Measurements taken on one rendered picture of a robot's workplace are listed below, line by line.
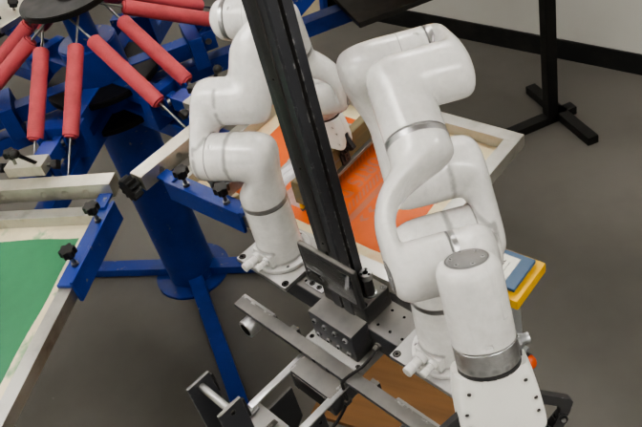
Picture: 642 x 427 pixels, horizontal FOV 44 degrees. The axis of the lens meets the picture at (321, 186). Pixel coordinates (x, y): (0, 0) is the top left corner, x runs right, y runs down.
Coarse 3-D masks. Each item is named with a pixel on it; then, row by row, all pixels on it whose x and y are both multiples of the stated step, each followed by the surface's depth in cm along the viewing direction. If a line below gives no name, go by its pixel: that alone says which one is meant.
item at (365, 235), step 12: (288, 156) 224; (288, 192) 212; (432, 204) 197; (300, 216) 204; (372, 216) 198; (396, 216) 196; (408, 216) 195; (360, 228) 196; (372, 228) 195; (360, 240) 192; (372, 240) 192
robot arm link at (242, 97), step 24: (240, 0) 155; (240, 24) 155; (240, 48) 148; (240, 72) 148; (192, 96) 151; (216, 96) 149; (240, 96) 147; (264, 96) 149; (192, 120) 150; (216, 120) 151; (240, 120) 150; (264, 120) 151; (192, 144) 150; (192, 168) 151
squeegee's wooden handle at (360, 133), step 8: (360, 120) 213; (352, 128) 211; (360, 128) 212; (368, 128) 215; (352, 136) 210; (360, 136) 213; (368, 136) 216; (360, 144) 214; (336, 152) 206; (352, 152) 212; (336, 160) 208; (336, 168) 209; (296, 184) 198; (296, 192) 201; (296, 200) 203
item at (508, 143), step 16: (272, 112) 240; (240, 128) 233; (256, 128) 237; (448, 128) 215; (464, 128) 211; (480, 128) 209; (496, 128) 208; (496, 144) 207; (512, 144) 202; (496, 160) 198; (192, 176) 222; (496, 176) 198; (448, 208) 189; (384, 272) 178
